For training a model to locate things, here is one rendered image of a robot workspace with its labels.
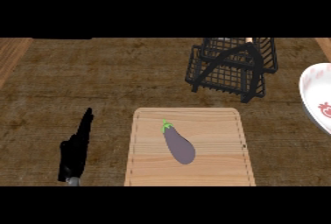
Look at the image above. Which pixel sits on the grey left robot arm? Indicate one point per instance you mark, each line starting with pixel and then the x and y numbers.
pixel 75 181

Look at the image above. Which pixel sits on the purple eggplant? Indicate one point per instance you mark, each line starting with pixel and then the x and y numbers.
pixel 181 147

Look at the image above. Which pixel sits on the pale wooden cutting board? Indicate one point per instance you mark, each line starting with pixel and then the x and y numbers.
pixel 190 163

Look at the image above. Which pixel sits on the white bowl with red print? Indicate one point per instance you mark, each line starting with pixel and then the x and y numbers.
pixel 318 96

